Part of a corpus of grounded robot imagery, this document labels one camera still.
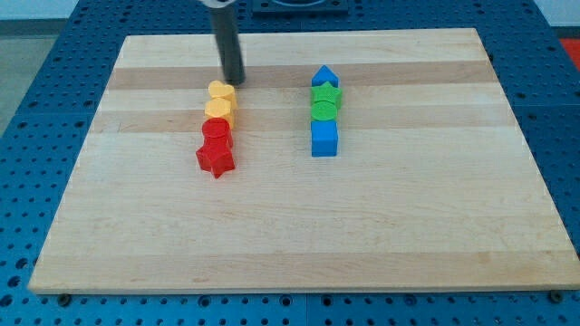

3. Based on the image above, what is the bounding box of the blue triangle block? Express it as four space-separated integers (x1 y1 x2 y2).
311 65 340 88

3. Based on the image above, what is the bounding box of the blue cube block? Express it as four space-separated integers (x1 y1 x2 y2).
311 120 339 157

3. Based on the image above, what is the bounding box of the green cylinder block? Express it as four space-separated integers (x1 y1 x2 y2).
311 101 338 121

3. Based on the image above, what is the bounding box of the red star block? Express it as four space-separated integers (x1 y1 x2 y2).
196 138 236 178

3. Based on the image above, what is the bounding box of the green star block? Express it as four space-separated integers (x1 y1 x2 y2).
311 81 343 110

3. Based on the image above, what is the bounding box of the red cylinder block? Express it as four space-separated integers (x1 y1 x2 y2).
201 118 233 149

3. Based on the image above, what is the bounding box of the yellow hexagon block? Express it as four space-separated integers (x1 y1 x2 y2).
204 98 235 129

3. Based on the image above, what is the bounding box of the yellow heart block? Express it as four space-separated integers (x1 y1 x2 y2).
208 81 238 110

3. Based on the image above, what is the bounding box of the wooden board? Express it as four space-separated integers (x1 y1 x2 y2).
29 28 579 294

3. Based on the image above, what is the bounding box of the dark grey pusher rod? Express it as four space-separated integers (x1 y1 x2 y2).
209 4 246 85

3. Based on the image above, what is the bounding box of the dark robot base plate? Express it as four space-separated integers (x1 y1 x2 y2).
250 0 350 16

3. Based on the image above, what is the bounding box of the silver rod mount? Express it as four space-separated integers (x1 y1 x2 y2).
199 0 236 9

